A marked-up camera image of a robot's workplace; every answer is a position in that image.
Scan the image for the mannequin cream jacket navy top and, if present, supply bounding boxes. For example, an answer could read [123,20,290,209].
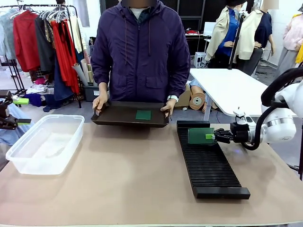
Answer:
[237,0,277,77]

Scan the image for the clothes pile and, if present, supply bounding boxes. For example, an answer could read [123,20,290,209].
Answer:
[23,83,55,107]

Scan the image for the black tripod pole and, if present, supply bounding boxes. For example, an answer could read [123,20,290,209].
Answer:
[227,10,247,70]

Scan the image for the green PCB board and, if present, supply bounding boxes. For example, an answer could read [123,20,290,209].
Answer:
[135,110,152,121]
[188,127,215,145]

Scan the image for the person in purple jacket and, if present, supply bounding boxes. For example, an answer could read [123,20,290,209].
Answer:
[90,0,192,104]

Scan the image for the grey plastic bin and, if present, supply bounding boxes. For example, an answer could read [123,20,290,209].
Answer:
[83,84,102,103]

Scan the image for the person's left hand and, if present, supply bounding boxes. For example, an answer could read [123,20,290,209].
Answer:
[160,99,177,113]

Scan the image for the person's left forearm purple sleeve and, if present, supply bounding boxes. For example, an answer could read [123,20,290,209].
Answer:
[165,54,192,98]

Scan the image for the brown cardboard spool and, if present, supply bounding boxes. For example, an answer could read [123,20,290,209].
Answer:
[188,85,207,111]

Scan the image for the white table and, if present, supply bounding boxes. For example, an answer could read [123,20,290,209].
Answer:
[189,68,270,118]

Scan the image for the light grey shirt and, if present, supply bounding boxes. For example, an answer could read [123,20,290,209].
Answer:
[0,9,18,60]

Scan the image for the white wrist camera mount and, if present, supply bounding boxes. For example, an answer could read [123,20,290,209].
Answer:
[233,107,256,125]

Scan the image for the blue denim garment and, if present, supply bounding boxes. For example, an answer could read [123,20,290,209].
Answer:
[53,56,74,102]

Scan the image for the person's right hand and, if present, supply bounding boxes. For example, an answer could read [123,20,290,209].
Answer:
[92,91,111,116]

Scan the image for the dark grey garment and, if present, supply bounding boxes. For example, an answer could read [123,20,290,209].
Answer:
[35,14,56,70]

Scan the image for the cardboard tube bundle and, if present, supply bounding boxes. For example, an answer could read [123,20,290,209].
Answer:
[71,58,94,87]

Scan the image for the cream hanging garment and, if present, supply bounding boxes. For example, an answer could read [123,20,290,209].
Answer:
[69,15,84,54]

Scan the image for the mannequin pink top grey skirt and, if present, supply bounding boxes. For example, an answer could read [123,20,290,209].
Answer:
[275,11,303,79]

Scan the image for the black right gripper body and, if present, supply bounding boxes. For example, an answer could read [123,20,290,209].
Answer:
[230,122,250,144]

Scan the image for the black clothes rack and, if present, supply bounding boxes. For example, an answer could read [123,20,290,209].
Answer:
[0,4,82,109]

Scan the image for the long red dress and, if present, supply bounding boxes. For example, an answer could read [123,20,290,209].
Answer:
[50,20,80,95]

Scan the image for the person's right forearm purple sleeve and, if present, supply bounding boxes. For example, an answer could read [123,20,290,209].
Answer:
[90,47,112,94]

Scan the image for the light blue cloth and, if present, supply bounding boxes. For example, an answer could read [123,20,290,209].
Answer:
[0,103,32,146]

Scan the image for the white crate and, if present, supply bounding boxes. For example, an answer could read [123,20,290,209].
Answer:
[194,51,210,70]

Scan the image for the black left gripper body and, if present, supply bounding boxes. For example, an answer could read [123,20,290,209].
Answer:
[0,91,14,130]

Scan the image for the clear plastic storage box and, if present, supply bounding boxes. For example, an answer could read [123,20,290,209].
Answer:
[5,114,85,175]

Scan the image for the mannequin beige coat blue shirt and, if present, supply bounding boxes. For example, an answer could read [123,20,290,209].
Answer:
[204,0,241,62]

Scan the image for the dark brown serving tray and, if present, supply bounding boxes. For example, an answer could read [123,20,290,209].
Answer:
[91,101,171,129]

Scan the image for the yellow garment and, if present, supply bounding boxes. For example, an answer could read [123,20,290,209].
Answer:
[294,43,303,64]

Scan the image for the black slotted PCB rack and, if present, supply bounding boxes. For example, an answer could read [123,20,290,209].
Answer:
[176,120,251,200]

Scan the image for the red shirt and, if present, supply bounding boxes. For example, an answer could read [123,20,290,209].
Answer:
[13,10,41,73]

